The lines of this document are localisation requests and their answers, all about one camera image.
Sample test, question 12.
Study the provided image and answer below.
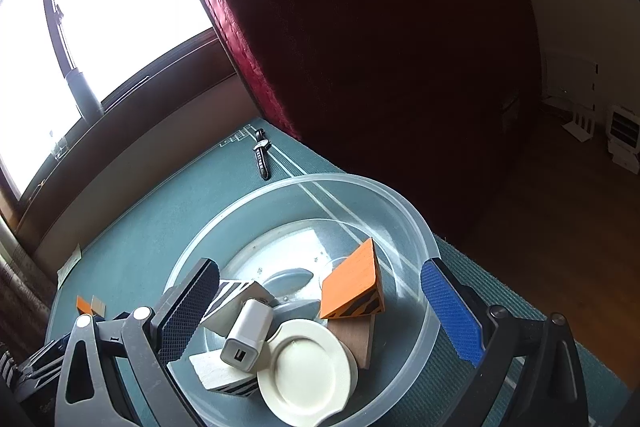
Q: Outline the brown wooden block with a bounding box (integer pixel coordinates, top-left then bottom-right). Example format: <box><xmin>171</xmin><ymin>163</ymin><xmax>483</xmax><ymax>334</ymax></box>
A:
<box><xmin>327</xmin><ymin>313</ymin><xmax>376</xmax><ymax>370</ymax></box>

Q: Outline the beige patterned curtain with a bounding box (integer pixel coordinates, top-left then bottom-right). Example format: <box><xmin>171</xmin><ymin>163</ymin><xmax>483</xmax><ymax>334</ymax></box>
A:
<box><xmin>0</xmin><ymin>217</ymin><xmax>58</xmax><ymax>358</ymax></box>

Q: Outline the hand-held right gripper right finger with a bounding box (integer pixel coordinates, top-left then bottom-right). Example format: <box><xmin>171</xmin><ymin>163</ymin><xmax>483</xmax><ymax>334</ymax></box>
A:
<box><xmin>421</xmin><ymin>258</ymin><xmax>590</xmax><ymax>427</ymax></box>

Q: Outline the clear plastic basin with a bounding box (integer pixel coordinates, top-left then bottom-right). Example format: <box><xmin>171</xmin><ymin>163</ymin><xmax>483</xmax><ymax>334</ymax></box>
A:
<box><xmin>162</xmin><ymin>173</ymin><xmax>442</xmax><ymax>427</ymax></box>

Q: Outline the white black striped wedge block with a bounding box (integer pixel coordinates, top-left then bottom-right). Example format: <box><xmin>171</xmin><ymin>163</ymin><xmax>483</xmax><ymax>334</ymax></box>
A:
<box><xmin>200</xmin><ymin>279</ymin><xmax>275</xmax><ymax>337</ymax></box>

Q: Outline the orange black striped wedge block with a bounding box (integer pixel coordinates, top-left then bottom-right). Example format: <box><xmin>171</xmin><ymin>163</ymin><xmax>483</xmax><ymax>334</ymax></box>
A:
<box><xmin>320</xmin><ymin>237</ymin><xmax>386</xmax><ymax>320</ymax></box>

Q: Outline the white box appliance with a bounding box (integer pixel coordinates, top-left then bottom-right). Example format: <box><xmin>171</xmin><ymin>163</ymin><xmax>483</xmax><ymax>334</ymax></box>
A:
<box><xmin>605</xmin><ymin>104</ymin><xmax>640</xmax><ymax>175</ymax></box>

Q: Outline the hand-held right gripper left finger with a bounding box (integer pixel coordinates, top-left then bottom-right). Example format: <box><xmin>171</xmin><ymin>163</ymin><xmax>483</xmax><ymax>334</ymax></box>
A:
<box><xmin>54</xmin><ymin>258</ymin><xmax>221</xmax><ymax>427</ymax></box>

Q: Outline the pale paper card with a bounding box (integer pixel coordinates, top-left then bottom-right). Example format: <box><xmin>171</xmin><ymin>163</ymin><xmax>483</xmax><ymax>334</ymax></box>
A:
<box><xmin>57</xmin><ymin>244</ymin><xmax>83</xmax><ymax>283</ymax></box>

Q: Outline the white charger plug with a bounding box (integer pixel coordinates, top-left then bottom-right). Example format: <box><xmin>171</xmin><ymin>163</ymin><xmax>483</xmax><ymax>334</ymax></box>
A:
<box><xmin>220</xmin><ymin>298</ymin><xmax>275</xmax><ymax>373</ymax></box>

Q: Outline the brown window frame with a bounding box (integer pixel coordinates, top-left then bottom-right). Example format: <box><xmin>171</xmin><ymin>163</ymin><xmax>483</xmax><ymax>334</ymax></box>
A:
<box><xmin>0</xmin><ymin>0</ymin><xmax>241</xmax><ymax>253</ymax></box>

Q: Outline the black bottle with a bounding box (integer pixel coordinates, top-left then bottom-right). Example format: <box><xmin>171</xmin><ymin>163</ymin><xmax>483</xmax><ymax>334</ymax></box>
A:
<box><xmin>65</xmin><ymin>68</ymin><xmax>105</xmax><ymax>120</ymax></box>

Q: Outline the black strap wristwatch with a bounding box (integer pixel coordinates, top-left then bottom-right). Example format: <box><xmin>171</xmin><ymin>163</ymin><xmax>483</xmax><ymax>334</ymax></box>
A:
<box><xmin>253</xmin><ymin>129</ymin><xmax>272</xmax><ymax>180</ymax></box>

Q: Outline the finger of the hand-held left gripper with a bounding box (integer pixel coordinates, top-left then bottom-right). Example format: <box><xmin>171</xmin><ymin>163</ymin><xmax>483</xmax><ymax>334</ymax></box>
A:
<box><xmin>19</xmin><ymin>338</ymin><xmax>69</xmax><ymax>389</ymax></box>

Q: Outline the dark red curtain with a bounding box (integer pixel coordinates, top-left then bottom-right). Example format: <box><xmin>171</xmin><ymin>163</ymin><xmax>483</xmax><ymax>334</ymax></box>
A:
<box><xmin>160</xmin><ymin>0</ymin><xmax>543</xmax><ymax>258</ymax></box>

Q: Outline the white round disc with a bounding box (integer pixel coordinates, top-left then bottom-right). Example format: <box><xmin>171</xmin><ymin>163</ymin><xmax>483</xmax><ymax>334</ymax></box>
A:
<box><xmin>256</xmin><ymin>318</ymin><xmax>359</xmax><ymax>425</ymax></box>

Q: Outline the green table mat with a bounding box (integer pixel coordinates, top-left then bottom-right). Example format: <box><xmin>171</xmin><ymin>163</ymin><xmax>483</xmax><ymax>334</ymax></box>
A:
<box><xmin>45</xmin><ymin>117</ymin><xmax>631</xmax><ymax>427</ymax></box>

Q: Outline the white slatted rack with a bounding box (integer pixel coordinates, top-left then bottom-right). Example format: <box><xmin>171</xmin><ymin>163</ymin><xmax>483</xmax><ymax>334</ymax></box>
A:
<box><xmin>562</xmin><ymin>102</ymin><xmax>598</xmax><ymax>142</ymax></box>

